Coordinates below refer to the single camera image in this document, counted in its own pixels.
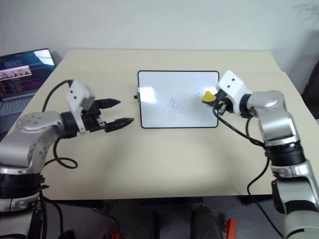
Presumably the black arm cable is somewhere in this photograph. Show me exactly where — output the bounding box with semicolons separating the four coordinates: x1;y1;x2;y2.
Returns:
212;103;286;239
41;79;78;170

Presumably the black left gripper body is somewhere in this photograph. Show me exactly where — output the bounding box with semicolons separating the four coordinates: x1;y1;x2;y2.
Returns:
81;101;107;133

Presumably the yellow whiteboard eraser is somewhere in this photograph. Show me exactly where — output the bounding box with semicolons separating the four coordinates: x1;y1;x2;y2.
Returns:
201;90;216;106

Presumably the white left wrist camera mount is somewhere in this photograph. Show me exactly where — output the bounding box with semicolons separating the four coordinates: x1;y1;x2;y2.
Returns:
66;80;97;135

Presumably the open grey laptop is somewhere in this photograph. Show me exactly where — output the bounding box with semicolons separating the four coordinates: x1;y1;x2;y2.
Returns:
0;48;57;135

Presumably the dark rounded shape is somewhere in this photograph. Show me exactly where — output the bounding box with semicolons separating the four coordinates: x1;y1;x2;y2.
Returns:
190;205;220;239

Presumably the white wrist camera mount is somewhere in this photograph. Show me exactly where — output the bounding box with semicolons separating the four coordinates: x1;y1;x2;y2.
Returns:
66;80;97;135
215;70;253;117

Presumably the white black-framed whiteboard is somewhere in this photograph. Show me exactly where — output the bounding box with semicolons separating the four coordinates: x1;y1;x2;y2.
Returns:
137;70;220;129

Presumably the dark chair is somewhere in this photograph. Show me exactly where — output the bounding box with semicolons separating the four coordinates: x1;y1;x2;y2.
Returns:
301;56;319;106

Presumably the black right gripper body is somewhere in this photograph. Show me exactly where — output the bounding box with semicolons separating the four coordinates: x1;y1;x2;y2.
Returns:
215;91;235;115

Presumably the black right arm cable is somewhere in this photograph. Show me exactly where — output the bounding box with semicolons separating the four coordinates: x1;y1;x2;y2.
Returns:
212;103;286;239

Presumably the red plastic clamp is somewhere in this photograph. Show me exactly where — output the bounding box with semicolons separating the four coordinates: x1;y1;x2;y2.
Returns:
224;218;237;239

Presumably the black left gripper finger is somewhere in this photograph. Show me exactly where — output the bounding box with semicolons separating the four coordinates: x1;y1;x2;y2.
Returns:
95;98;122;110
104;118;136;133

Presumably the black table frame bar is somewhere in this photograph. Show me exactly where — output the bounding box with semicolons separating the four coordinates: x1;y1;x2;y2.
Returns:
140;197;204;207

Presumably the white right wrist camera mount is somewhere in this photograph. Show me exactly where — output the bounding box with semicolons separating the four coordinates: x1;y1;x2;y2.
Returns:
215;70;253;117

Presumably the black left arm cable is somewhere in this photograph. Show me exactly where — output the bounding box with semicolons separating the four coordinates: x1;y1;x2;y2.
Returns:
41;79;78;170

